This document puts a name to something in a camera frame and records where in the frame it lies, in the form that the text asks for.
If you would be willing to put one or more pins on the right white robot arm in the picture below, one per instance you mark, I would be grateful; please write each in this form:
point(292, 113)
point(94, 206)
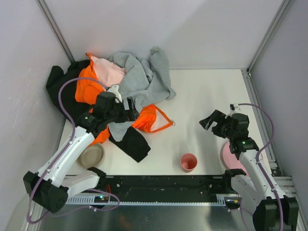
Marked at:
point(272, 209)

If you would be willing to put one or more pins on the grey sweatshirt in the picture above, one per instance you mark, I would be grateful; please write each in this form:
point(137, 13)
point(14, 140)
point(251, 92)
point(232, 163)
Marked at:
point(147, 81)

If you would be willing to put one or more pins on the orange jacket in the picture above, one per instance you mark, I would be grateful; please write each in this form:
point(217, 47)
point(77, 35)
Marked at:
point(109, 74)

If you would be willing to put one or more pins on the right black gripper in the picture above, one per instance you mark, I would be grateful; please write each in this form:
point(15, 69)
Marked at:
point(218, 124)

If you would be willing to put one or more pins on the right aluminium frame post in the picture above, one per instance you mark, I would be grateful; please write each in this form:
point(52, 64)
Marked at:
point(277, 20)

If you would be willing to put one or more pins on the pink cup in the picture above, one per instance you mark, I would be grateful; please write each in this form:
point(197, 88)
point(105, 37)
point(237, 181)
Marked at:
point(188, 162)

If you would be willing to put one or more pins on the beige bowl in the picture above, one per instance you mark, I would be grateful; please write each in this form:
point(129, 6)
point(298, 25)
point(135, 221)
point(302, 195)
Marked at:
point(92, 156)

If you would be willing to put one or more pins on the aluminium frame post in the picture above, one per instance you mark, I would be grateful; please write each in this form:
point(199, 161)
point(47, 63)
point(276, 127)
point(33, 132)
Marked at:
point(55, 29)
point(277, 20)

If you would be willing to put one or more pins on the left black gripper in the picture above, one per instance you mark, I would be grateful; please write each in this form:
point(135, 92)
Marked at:
point(131, 111)

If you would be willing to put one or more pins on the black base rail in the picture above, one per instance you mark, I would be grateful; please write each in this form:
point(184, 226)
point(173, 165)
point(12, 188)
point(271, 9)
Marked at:
point(172, 184)

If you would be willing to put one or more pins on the right aluminium table rail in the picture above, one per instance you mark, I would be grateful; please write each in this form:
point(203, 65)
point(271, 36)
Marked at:
point(285, 182)

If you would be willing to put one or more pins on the left aluminium frame post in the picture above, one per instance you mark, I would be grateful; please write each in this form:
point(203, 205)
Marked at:
point(55, 29)

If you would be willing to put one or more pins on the black garment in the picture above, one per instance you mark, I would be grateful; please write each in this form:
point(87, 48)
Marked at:
point(62, 96)

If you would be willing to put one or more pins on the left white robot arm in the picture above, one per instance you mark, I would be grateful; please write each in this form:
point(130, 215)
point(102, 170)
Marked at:
point(49, 186)

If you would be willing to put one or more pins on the grey slotted cable duct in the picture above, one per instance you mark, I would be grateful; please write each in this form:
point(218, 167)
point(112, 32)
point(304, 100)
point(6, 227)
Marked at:
point(160, 199)

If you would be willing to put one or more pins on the pink plate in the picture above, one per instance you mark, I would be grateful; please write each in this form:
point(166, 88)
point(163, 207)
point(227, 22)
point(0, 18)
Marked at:
point(230, 161)

